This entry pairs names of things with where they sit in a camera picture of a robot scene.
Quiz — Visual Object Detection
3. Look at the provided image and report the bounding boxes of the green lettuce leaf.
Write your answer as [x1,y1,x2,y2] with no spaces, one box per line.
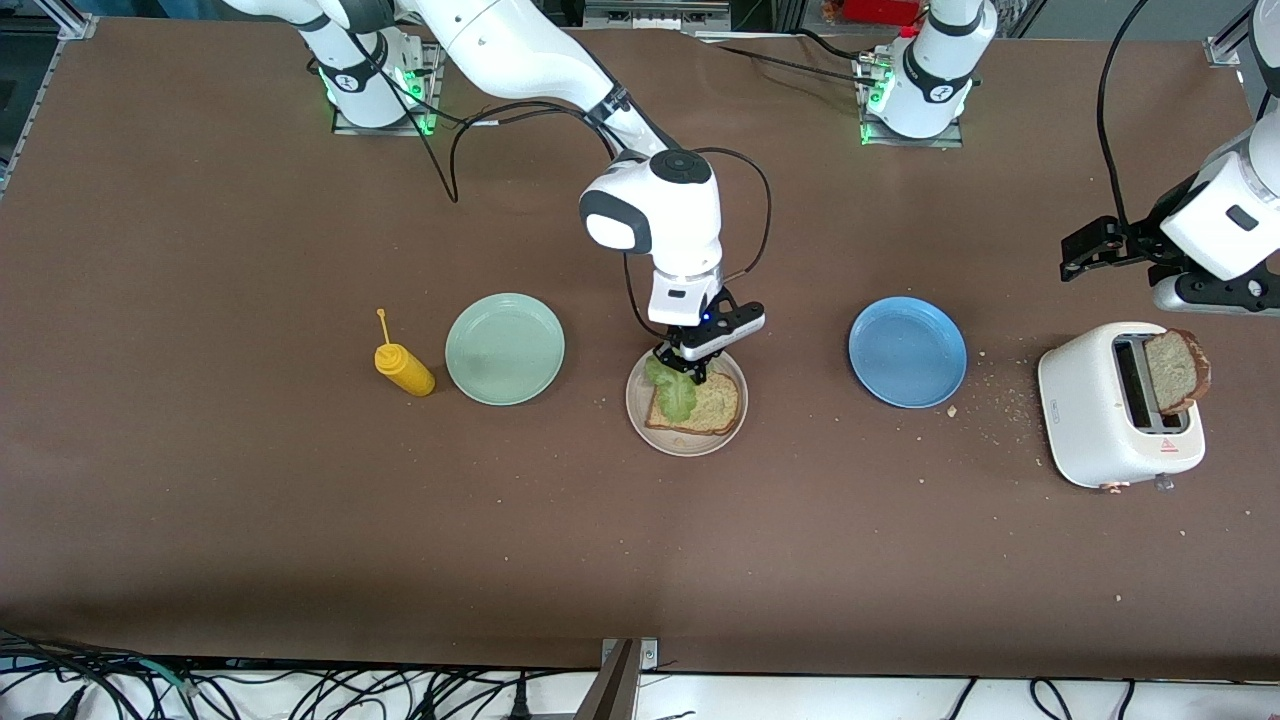
[644,355,699,422]

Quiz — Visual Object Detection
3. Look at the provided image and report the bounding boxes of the brown bread slice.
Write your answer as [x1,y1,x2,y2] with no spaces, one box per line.
[1143,329,1212,416]
[645,372,742,437]

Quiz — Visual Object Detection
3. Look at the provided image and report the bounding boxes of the beige plate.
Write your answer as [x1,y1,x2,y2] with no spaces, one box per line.
[626,345,749,459]

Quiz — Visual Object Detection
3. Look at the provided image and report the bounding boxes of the yellow mustard squeeze bottle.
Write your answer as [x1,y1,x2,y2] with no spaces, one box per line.
[374,308,437,398]

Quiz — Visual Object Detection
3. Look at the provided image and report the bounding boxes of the pale green plate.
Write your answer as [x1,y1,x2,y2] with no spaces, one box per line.
[445,292,566,407]

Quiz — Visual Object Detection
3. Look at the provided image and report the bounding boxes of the blue plate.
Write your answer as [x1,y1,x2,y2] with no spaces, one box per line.
[848,296,969,410]

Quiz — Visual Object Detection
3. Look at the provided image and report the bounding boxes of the white toaster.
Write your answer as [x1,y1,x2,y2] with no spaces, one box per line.
[1037,321,1207,493]

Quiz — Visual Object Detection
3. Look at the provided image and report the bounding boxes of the red box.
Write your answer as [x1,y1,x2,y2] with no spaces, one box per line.
[822,0,921,26]

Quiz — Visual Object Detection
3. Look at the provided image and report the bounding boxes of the grey metal beam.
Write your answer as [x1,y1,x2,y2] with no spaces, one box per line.
[573,640,641,720]

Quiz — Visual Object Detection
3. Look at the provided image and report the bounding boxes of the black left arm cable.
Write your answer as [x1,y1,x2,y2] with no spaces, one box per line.
[1097,0,1156,229]

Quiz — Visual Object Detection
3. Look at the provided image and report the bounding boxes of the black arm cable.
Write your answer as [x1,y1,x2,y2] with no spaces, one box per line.
[1097,0,1156,229]
[340,25,773,331]

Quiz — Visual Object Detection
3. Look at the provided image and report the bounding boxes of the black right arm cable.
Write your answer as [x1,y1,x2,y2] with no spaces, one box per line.
[340,25,773,331]

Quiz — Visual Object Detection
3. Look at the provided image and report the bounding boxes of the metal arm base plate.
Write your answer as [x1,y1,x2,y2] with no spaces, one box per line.
[332,40,443,136]
[860,55,964,149]

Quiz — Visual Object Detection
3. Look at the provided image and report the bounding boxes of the silver corner bracket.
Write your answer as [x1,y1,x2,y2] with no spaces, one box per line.
[600,638,659,673]

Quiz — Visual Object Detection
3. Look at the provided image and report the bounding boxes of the thin black table cable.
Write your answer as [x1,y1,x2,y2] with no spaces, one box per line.
[690,28,881,86]

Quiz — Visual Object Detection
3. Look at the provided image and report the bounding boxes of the grey metal frame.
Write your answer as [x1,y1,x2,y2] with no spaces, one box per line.
[583,0,733,33]

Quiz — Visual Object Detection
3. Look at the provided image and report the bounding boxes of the tangled black floor cables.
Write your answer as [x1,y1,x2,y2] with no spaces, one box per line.
[0,628,561,720]

